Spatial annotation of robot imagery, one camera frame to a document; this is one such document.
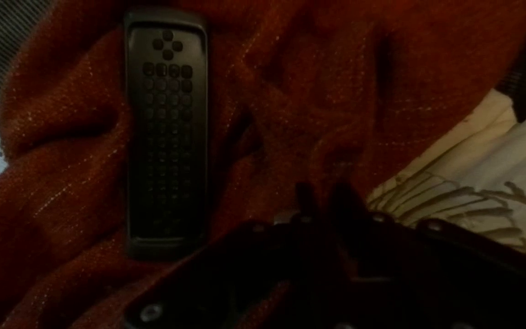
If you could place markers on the rust brown fleece blanket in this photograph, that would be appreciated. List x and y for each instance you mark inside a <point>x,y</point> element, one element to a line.
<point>311,109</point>

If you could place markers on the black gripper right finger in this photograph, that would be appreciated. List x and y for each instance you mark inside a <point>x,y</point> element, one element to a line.
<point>347,203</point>

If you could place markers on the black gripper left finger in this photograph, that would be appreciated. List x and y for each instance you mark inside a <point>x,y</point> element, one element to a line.
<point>307,203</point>

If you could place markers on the black remote control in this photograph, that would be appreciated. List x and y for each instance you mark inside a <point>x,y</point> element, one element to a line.
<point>165,133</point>

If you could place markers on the white shell print pillow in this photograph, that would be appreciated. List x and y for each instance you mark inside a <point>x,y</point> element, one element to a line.
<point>483,183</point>

